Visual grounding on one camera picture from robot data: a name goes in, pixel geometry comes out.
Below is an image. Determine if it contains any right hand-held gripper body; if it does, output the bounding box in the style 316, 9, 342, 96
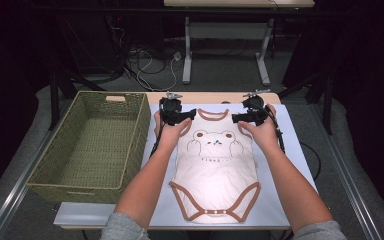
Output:
242, 88, 271, 127

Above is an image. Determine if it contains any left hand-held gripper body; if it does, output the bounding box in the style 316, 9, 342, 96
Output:
158, 92, 183, 127

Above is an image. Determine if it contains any cream baby bodysuit brown trim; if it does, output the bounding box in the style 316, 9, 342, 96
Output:
168, 108, 262, 224

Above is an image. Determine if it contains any green woven basket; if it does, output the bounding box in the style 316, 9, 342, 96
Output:
26, 90, 152, 205

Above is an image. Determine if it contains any person's left hand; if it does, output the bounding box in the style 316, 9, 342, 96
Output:
153, 111, 193, 149

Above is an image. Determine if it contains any person's right hand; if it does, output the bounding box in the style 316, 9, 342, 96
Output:
238, 104, 279, 151

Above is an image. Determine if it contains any white table mat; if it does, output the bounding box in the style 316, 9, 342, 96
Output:
53, 103, 318, 231

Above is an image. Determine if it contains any wooden desk with white legs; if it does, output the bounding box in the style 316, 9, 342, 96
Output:
163, 0, 315, 86

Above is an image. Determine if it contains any black horizontal bar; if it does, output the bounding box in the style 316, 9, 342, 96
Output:
29, 7, 351, 18

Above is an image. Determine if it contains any left hand-held gripper black cable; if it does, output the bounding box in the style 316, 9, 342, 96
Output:
149, 99, 166, 159

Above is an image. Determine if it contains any hand-held gripper black cable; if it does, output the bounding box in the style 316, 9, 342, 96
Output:
149, 99, 166, 159
263, 104, 286, 154

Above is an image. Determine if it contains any right hand-held gripper black cable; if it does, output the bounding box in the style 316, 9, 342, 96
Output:
263, 104, 286, 154

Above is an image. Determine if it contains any white floor cable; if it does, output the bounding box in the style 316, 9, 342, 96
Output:
136, 51, 183, 93

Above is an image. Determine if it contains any thin black floor cable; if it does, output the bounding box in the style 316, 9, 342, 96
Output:
299, 142, 322, 181

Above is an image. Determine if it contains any bundle of black cables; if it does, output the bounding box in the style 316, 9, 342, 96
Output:
106, 16, 168, 76

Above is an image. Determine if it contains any aluminium floor rail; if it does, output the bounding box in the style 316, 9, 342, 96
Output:
0, 128, 53, 240
309, 103, 384, 240

